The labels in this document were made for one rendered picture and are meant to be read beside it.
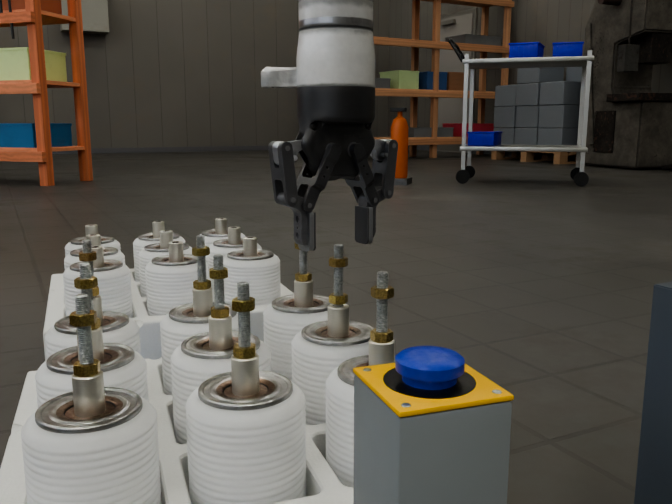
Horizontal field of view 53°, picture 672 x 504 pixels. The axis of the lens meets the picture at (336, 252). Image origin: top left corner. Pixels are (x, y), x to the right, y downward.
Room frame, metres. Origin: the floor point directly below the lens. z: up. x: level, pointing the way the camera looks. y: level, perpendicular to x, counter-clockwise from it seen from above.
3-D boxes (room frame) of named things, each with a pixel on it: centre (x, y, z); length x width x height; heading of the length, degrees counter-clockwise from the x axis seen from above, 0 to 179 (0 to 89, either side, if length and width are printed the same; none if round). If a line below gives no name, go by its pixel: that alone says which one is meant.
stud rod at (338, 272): (0.66, 0.00, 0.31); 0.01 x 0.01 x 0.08
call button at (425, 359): (0.37, -0.05, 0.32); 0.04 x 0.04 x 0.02
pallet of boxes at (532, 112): (8.46, -2.63, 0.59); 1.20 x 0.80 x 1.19; 27
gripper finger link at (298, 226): (0.64, 0.04, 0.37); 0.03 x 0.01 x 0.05; 125
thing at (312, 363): (0.66, 0.00, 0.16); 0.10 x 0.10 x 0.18
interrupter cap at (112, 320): (0.70, 0.26, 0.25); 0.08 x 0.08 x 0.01
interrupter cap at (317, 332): (0.66, 0.00, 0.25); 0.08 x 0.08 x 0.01
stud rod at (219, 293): (0.62, 0.11, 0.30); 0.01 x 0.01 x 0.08
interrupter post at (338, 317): (0.66, 0.00, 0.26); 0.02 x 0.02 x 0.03
